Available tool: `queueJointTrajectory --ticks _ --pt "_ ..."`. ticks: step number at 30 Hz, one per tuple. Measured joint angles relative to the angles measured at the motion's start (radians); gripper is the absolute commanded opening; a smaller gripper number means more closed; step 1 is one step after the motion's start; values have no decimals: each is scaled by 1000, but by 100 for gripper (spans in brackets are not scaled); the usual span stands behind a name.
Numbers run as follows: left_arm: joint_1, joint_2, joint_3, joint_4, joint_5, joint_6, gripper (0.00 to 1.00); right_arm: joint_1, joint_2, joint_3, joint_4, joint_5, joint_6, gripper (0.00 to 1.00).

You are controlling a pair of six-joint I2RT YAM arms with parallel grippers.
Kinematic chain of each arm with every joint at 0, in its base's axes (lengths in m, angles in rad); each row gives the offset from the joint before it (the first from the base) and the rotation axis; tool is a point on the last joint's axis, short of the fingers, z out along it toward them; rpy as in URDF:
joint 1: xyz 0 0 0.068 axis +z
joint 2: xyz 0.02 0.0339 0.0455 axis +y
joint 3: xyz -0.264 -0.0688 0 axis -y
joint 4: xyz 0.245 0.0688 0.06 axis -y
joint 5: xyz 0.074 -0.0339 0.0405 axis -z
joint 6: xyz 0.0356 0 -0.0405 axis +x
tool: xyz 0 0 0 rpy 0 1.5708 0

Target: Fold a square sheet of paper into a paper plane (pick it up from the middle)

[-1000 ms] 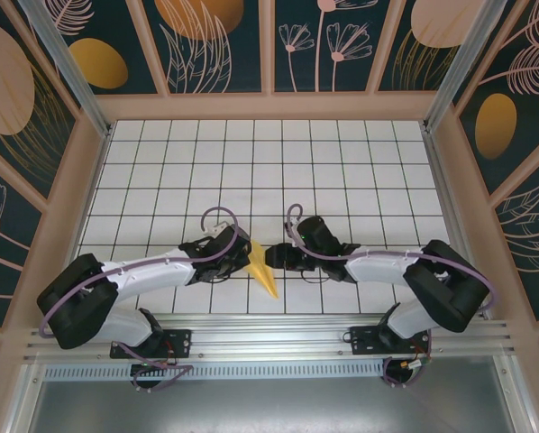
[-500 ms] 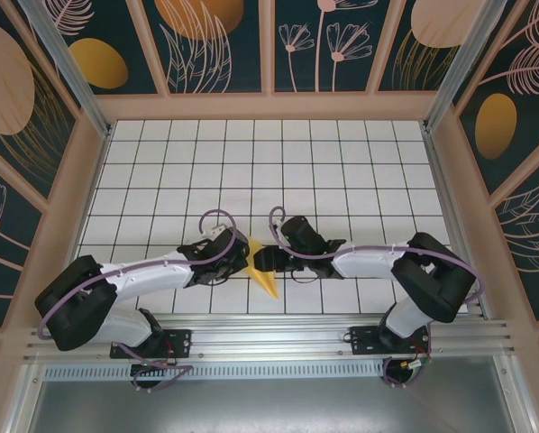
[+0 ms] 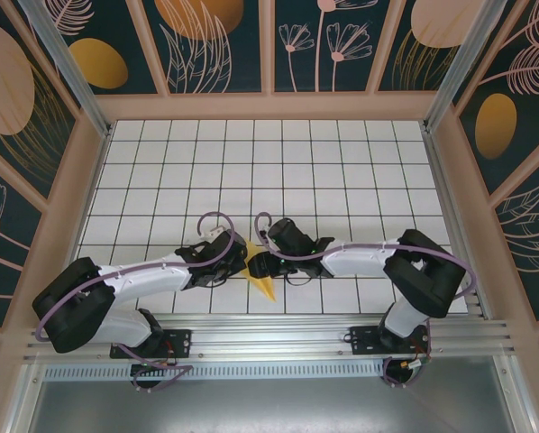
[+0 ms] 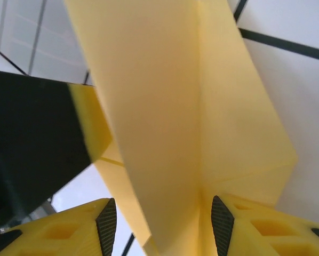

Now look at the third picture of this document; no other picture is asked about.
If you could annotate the yellow cloth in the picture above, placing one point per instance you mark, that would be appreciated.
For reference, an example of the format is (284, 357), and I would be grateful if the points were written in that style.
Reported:
(266, 288)

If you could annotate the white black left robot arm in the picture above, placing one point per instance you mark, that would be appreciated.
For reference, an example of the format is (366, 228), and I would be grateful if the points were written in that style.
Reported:
(71, 306)

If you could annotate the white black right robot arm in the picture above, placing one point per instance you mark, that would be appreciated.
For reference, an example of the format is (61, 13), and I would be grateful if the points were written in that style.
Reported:
(427, 279)

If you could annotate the grey metal sheet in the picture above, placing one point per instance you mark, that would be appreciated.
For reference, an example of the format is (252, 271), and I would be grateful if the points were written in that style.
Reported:
(269, 406)

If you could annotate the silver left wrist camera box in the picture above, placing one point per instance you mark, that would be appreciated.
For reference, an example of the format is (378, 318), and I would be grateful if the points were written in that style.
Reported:
(210, 233)

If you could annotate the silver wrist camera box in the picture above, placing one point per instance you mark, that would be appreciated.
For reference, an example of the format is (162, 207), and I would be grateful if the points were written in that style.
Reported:
(210, 233)
(264, 238)

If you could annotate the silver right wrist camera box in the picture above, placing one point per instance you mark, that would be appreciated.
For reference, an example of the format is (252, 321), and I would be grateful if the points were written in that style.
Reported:
(264, 238)

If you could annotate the long aluminium mounting rail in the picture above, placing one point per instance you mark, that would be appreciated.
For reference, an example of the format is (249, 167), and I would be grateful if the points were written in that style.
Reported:
(269, 338)

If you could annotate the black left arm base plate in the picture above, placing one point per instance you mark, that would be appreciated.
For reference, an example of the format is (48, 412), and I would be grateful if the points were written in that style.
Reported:
(181, 343)

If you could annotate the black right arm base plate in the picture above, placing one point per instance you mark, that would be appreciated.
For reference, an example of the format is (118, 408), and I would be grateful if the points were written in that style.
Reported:
(364, 343)

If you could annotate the aluminium side rail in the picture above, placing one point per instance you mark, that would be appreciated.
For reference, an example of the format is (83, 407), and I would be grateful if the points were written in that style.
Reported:
(447, 203)

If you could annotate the wall panel pink flowers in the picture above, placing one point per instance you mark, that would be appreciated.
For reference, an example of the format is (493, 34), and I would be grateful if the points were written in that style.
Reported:
(323, 45)

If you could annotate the wall panel orange oval feather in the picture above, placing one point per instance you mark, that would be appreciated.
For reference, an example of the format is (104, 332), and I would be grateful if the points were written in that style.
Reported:
(98, 63)

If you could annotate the wall panel orange circle leaves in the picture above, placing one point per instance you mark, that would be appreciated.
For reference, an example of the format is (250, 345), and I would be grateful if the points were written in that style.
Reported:
(197, 27)

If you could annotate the wall panel orange oval fern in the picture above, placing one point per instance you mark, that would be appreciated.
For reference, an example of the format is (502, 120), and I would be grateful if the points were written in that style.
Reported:
(495, 126)

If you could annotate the aluminium corner post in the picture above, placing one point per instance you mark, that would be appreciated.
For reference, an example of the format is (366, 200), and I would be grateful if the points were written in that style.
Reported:
(463, 67)
(70, 67)

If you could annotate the wall panel pink oval grass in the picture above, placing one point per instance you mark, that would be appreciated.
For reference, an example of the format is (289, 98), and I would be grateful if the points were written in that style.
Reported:
(432, 27)

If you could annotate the wall panel large pink oval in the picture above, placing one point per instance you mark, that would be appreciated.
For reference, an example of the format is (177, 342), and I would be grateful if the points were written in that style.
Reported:
(3, 90)

